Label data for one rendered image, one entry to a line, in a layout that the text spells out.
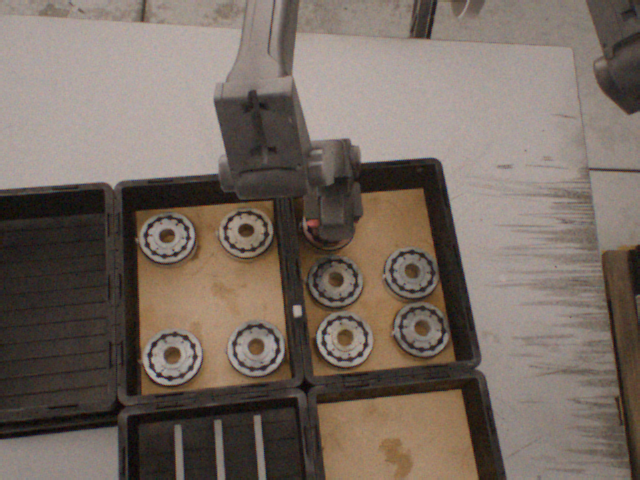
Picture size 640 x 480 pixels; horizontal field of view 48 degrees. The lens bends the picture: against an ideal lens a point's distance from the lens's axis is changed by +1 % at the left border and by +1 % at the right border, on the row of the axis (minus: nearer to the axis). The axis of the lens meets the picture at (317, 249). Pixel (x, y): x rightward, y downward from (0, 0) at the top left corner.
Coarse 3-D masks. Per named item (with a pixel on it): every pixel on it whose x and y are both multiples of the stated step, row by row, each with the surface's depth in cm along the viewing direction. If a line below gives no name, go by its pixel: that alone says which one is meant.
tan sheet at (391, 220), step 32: (384, 192) 140; (416, 192) 141; (384, 224) 138; (416, 224) 138; (320, 256) 134; (352, 256) 135; (384, 256) 135; (384, 288) 133; (320, 320) 130; (384, 320) 131; (448, 320) 131; (384, 352) 128; (448, 352) 129
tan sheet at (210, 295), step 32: (224, 256) 133; (160, 288) 130; (192, 288) 130; (224, 288) 131; (256, 288) 131; (160, 320) 128; (192, 320) 128; (224, 320) 129; (224, 352) 127; (256, 352) 127; (288, 352) 127; (192, 384) 124; (224, 384) 124
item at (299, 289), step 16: (400, 160) 132; (416, 160) 132; (432, 160) 132; (448, 192) 130; (288, 208) 127; (448, 208) 129; (288, 224) 125; (448, 224) 127; (448, 240) 127; (464, 288) 123; (304, 304) 120; (464, 304) 122; (304, 320) 119; (464, 320) 122; (304, 336) 119; (304, 352) 117; (480, 352) 119; (304, 368) 116; (400, 368) 117; (416, 368) 118; (432, 368) 118; (448, 368) 118; (464, 368) 118; (320, 384) 116
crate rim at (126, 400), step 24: (120, 192) 125; (120, 216) 124; (120, 240) 122; (288, 240) 124; (120, 264) 121; (288, 264) 123; (120, 288) 120; (288, 288) 121; (120, 312) 118; (288, 312) 120; (120, 336) 116; (120, 360) 115; (120, 384) 115; (240, 384) 115; (264, 384) 116; (288, 384) 115
